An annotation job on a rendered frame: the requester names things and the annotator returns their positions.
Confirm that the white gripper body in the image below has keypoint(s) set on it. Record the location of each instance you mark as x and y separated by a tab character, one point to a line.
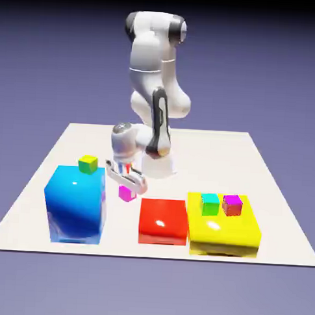
125	178

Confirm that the small pink cube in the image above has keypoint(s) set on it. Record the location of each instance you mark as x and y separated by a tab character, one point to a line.
126	194

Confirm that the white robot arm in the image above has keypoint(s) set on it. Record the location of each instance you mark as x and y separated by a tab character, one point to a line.
149	55

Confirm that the small yellow-green cube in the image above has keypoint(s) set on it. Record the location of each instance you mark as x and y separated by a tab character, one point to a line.
88	164

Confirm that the small teal-green cube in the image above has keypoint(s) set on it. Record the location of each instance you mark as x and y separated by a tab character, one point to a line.
210	205

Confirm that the small magenta-red cube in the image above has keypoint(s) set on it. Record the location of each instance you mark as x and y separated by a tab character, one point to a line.
232	205

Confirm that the large red box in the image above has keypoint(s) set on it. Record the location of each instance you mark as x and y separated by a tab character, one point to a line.
163	220

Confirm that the large blue box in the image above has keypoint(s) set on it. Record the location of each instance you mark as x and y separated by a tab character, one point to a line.
75	207

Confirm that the large yellow box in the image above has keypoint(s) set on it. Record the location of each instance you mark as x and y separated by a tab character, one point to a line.
224	231

